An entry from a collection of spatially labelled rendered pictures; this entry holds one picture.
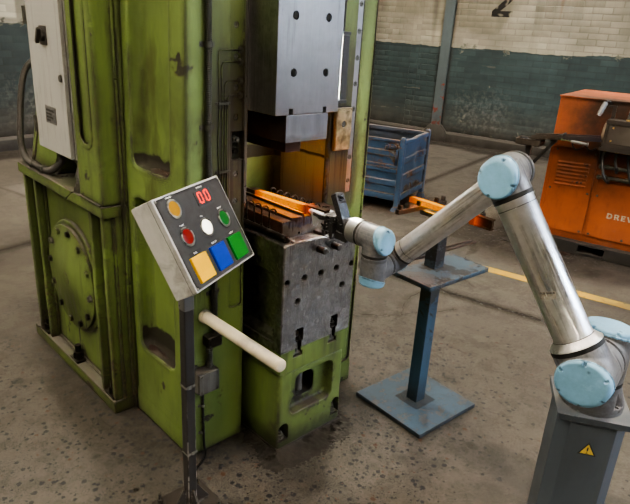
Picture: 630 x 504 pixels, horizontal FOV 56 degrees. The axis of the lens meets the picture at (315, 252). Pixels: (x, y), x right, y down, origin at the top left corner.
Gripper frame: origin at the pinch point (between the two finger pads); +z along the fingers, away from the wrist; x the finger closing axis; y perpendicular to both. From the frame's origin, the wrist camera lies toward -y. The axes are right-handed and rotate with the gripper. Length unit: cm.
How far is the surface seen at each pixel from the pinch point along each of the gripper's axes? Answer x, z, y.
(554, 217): 335, 53, 78
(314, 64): -1, 3, -51
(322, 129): 5.2, 3.2, -28.4
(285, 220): -9.6, 4.4, 4.2
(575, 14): 709, 245, -93
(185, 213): -62, -13, -12
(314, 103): 0.5, 3.2, -37.8
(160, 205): -70, -14, -16
